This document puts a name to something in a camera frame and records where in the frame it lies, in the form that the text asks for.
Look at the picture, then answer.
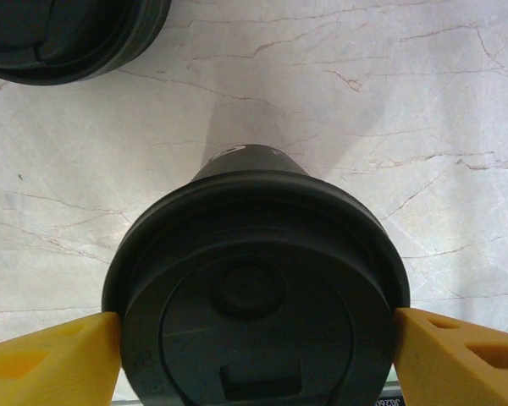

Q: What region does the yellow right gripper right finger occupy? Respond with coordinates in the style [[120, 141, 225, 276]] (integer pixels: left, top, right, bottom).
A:
[[392, 306, 508, 406]]

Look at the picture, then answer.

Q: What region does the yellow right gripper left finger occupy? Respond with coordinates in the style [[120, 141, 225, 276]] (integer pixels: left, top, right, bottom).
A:
[[0, 310, 122, 406]]

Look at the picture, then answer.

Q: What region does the single paper cup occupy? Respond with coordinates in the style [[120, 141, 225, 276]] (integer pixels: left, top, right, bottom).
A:
[[102, 173, 412, 406]]

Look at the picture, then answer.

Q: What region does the stack of black lids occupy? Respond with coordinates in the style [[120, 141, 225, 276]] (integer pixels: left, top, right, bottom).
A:
[[0, 0, 173, 85]]

